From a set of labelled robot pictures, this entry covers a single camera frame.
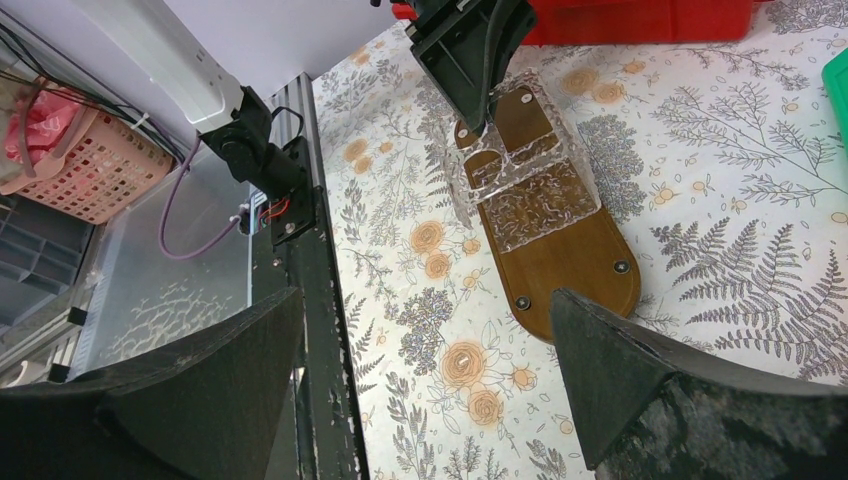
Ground oval wooden tray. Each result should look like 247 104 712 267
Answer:
472 200 641 342

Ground red plastic bin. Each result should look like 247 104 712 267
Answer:
390 0 757 46

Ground green plastic bin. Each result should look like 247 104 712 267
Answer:
821 49 847 148

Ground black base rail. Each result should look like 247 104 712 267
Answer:
249 73 369 479

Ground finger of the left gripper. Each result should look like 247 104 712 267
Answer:
407 0 537 135

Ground pink plastic basket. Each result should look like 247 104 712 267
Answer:
1 87 174 225

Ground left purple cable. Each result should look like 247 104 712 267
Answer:
157 135 243 262

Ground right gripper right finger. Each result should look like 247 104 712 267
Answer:
550 288 847 479

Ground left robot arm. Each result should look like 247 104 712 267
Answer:
78 1 537 245

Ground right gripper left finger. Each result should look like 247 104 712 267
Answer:
1 288 304 479

